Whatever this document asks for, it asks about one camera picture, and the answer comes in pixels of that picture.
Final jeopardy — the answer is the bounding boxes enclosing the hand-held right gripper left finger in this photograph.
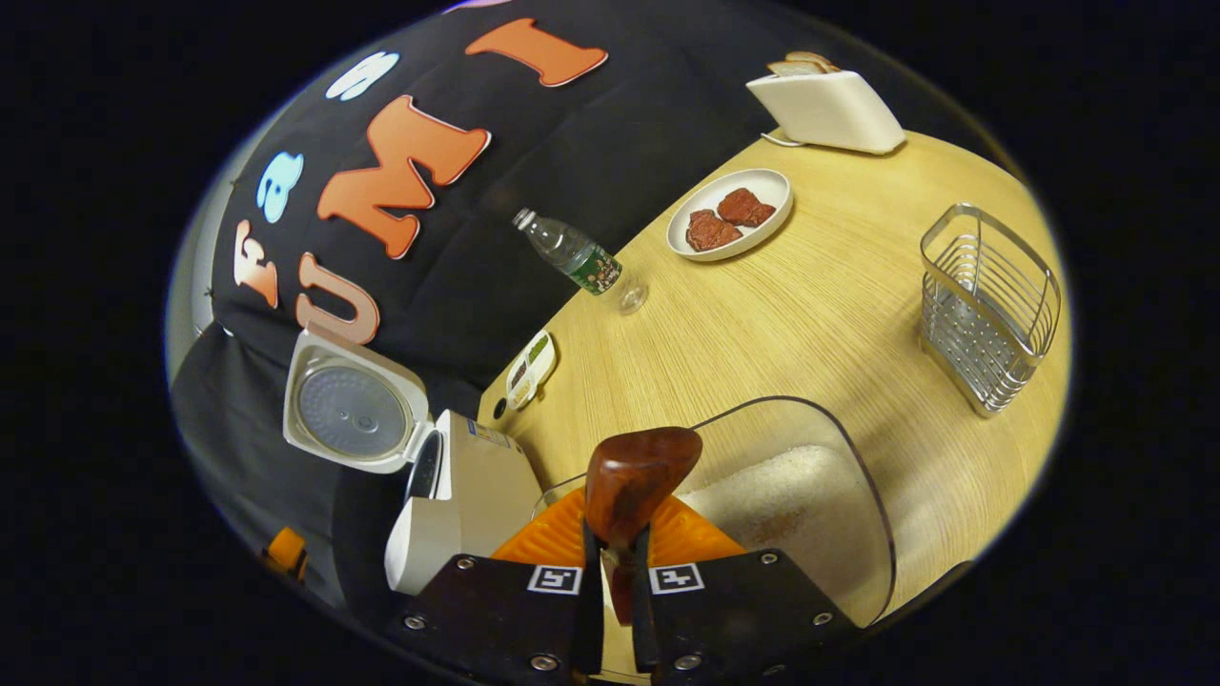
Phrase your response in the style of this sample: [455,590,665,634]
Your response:
[386,486,603,682]

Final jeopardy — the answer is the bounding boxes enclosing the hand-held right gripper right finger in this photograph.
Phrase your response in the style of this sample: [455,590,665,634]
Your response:
[634,491,864,679]

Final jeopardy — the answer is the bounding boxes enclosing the white rice heap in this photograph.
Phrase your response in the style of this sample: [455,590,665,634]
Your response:
[681,445,866,584]

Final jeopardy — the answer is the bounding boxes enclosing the white rice cooker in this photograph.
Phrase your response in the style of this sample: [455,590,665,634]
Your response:
[283,329,544,596]

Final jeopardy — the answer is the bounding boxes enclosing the brown wooden spoon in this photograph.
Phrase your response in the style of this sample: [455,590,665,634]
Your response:
[584,427,703,625]

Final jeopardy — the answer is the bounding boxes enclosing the metal wire chopstick holder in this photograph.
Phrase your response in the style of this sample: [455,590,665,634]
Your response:
[919,203,1062,418]

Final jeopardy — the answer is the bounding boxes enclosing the clear plastic rice container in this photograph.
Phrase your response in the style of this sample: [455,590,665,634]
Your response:
[529,395,897,630]

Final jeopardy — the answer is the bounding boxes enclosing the white divided bean dish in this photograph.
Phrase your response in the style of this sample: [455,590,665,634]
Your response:
[505,330,559,411]

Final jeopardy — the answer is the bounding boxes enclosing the clear plastic water bottle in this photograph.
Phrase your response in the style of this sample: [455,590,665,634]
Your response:
[512,208,649,316]

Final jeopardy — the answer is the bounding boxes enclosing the red meat slice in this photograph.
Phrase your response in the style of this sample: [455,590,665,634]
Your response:
[686,209,742,252]
[717,188,777,228]

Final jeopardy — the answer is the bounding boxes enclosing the white round plate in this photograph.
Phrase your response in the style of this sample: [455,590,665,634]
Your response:
[666,169,794,262]

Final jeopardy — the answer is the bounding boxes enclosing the white toaster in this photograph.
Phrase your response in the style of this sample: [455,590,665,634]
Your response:
[746,70,906,155]

